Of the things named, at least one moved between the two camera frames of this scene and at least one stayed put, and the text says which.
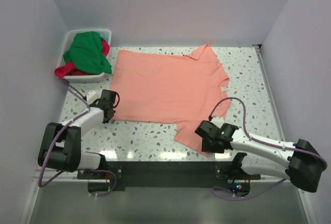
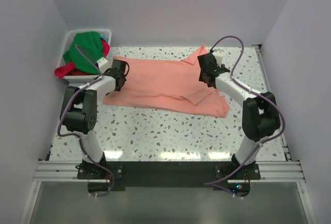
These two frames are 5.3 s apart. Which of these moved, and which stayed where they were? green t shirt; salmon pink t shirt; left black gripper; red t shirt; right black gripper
Moved: left black gripper; salmon pink t shirt; right black gripper
Stayed: red t shirt; green t shirt
